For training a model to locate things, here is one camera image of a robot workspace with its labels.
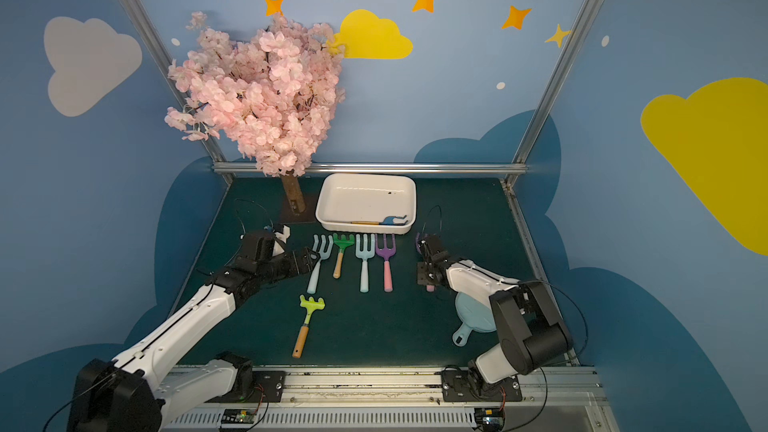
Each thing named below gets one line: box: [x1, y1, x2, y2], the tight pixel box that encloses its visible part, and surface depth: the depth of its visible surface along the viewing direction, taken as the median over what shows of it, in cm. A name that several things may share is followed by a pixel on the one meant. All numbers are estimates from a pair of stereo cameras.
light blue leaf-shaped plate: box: [452, 292, 497, 347], surface depth 87 cm
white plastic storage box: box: [315, 173, 417, 235], surface depth 114 cm
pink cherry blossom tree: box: [164, 11, 346, 215], surface depth 67 cm
